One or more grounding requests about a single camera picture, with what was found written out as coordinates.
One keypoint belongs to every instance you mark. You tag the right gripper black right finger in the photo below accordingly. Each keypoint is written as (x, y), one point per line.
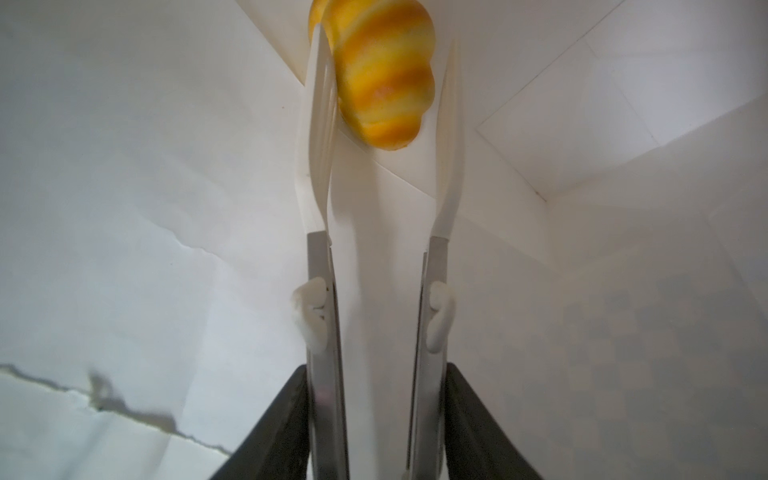
(476, 446)

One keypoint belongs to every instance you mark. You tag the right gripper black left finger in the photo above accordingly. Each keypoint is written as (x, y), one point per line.
(278, 446)

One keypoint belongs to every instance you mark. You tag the white steel kitchen tongs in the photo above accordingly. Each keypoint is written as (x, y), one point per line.
(314, 303)

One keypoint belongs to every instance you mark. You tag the checkered paper bag blue handles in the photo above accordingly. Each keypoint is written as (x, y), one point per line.
(609, 257)

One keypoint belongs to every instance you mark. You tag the small striped yellow bun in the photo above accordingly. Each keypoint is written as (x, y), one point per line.
(382, 52)

